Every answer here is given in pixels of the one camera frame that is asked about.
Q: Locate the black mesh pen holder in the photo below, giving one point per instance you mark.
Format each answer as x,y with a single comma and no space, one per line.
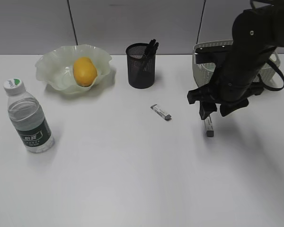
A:
146,78

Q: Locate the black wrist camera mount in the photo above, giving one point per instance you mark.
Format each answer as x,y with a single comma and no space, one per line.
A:
212,54

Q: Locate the green woven plastic basket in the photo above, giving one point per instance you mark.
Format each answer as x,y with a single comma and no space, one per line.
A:
202,72

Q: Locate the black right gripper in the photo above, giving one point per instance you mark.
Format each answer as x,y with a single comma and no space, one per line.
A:
234,81

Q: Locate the pale green wavy plate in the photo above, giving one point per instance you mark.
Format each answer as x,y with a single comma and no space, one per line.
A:
56,67

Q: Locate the black marker pen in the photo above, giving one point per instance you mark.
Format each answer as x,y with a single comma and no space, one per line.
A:
139,64
150,51

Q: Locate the clear water bottle green label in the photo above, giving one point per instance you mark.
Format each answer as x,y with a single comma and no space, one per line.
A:
27,117

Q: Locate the grey white eraser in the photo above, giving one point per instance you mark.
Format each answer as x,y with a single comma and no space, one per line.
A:
163,114
208,127

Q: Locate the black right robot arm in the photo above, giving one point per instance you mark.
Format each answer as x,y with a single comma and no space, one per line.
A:
256,33

